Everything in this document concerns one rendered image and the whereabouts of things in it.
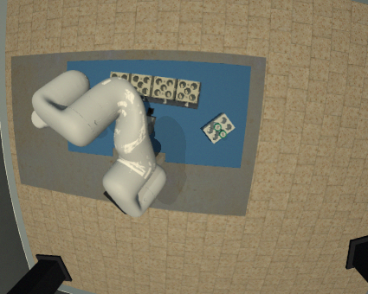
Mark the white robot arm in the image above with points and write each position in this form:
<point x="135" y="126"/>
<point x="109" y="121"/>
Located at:
<point x="89" y="112"/>

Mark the blue bench mat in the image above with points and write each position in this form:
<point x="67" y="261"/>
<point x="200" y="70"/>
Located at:
<point x="178" y="131"/>

